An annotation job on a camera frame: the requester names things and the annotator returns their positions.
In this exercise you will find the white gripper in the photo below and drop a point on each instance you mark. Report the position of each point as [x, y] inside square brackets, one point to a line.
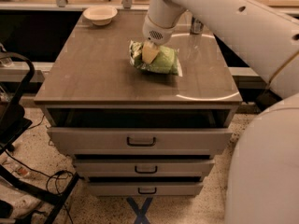
[156, 32]

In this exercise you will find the green jalapeno chip bag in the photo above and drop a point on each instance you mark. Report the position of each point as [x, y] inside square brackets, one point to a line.
[166, 62]

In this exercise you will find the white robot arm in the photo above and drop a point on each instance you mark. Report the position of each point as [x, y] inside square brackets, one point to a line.
[263, 180]

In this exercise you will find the white paper bowl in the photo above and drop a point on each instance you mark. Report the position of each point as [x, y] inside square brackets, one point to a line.
[101, 15]

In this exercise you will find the silver slim drink can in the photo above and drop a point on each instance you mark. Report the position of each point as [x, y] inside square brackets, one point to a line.
[196, 27]

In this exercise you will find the grey drawer cabinet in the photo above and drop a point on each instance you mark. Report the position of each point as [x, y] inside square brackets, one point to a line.
[93, 85]

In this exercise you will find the top grey drawer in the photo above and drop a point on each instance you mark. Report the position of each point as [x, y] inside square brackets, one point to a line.
[108, 141]

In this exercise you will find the grey drawer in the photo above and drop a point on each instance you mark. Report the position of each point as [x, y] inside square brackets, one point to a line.
[108, 141]
[145, 188]
[138, 168]

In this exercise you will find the middle grey drawer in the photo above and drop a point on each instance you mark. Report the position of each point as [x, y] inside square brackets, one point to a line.
[138, 168]

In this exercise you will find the bottom grey drawer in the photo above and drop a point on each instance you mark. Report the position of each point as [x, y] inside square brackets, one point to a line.
[145, 188]

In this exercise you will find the black chair left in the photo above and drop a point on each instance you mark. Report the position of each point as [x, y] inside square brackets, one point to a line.
[13, 125]

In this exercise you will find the blue tape cross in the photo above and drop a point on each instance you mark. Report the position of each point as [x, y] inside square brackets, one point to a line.
[140, 212]

